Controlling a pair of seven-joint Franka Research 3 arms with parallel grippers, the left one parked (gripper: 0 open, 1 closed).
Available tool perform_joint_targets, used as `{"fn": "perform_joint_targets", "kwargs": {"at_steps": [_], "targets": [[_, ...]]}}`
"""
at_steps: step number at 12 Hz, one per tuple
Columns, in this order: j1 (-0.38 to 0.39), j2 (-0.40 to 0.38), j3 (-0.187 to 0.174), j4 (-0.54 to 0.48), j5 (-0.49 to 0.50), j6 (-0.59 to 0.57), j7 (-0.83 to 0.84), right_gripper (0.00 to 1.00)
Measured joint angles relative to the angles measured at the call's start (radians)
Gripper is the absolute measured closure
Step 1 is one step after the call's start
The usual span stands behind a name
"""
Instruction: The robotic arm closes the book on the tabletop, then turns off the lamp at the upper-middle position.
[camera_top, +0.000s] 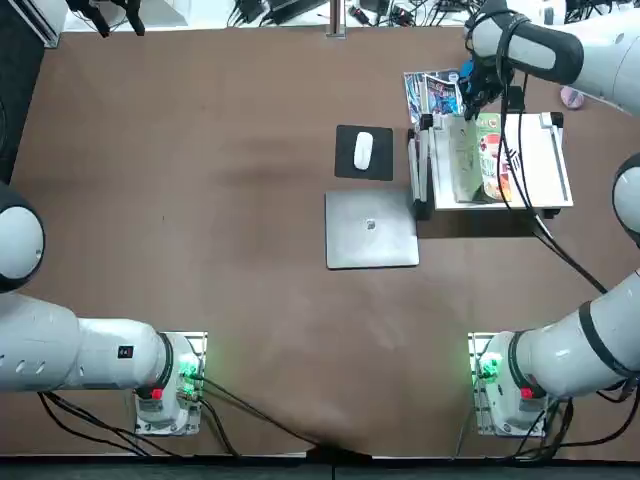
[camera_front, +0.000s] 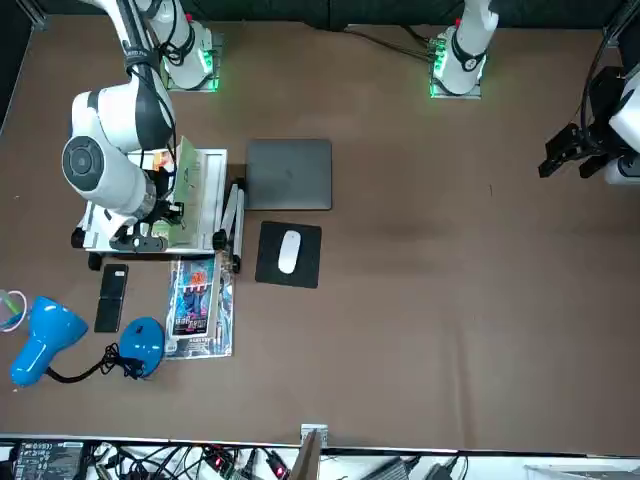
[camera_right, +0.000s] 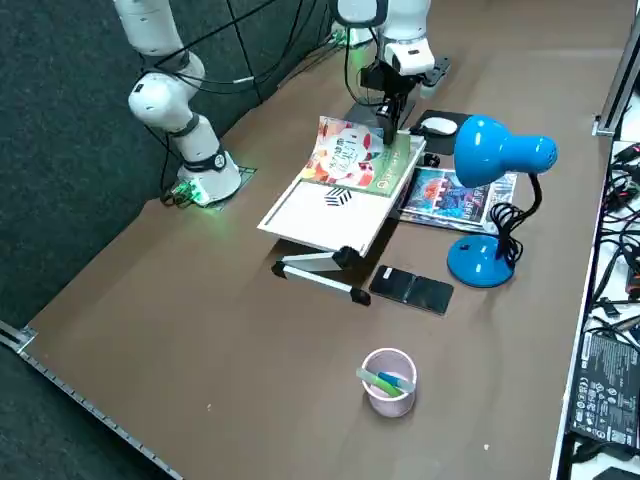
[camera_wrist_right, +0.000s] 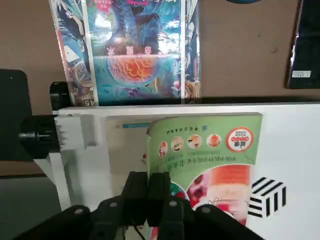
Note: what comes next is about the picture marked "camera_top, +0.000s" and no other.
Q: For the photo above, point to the pink pen cup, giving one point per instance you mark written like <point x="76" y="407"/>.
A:
<point x="571" y="97"/>

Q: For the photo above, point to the black mouse pad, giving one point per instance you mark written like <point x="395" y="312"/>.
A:
<point x="382" y="150"/>

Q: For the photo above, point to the white folding book stand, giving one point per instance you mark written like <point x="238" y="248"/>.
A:
<point x="545" y="170"/>

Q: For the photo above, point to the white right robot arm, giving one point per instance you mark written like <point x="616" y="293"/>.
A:
<point x="565" y="355"/>

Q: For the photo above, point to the glossy blue comic magazine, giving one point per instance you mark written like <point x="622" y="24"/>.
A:
<point x="440" y="95"/>

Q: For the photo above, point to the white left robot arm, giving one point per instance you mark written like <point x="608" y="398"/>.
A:
<point x="100" y="355"/>

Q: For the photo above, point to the aluminium frame post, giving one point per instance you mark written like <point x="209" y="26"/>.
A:
<point x="336" y="17"/>

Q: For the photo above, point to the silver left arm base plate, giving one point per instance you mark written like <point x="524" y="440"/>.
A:
<point x="197" y="340"/>

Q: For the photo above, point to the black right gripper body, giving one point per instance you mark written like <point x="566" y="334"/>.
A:
<point x="482" y="82"/>

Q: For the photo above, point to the grey closed laptop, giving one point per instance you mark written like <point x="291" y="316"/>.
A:
<point x="370" y="230"/>

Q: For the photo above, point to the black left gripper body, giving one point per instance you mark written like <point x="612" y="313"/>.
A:
<point x="100" y="4"/>

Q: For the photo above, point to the white computer mouse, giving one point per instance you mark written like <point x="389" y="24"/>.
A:
<point x="363" y="150"/>

